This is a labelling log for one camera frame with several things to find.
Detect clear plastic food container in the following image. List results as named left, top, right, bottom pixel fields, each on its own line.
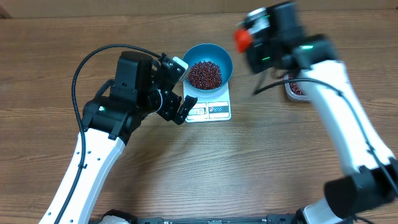
left=284, top=83, right=310, bottom=102

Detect white digital kitchen scale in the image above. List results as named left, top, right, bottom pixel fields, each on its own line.
left=183, top=81, right=232, bottom=123

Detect blue bowl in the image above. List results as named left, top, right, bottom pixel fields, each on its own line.
left=183, top=43, right=234, bottom=86

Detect red beans in bowl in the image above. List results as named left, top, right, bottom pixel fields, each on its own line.
left=188, top=61, right=223, bottom=90

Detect red measuring scoop blue handle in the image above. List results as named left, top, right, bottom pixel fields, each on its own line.
left=234, top=29, right=254, bottom=53

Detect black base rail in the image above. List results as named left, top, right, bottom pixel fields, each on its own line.
left=90, top=210, right=354, bottom=224

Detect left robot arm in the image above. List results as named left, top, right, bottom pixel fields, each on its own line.
left=41, top=51, right=197, bottom=223

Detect red adzuki beans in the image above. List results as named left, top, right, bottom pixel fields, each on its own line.
left=289, top=82, right=305, bottom=95

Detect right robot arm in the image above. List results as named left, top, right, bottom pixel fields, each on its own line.
left=234, top=2, right=397, bottom=223

